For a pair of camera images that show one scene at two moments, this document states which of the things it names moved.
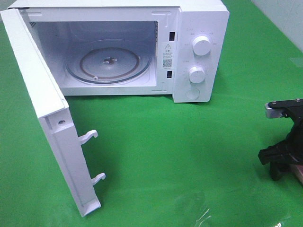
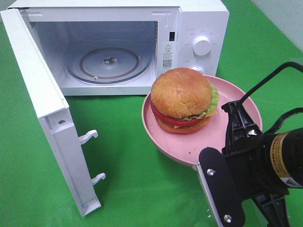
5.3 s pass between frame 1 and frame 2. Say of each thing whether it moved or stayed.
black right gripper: moved
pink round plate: moved
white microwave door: stayed
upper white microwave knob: stayed
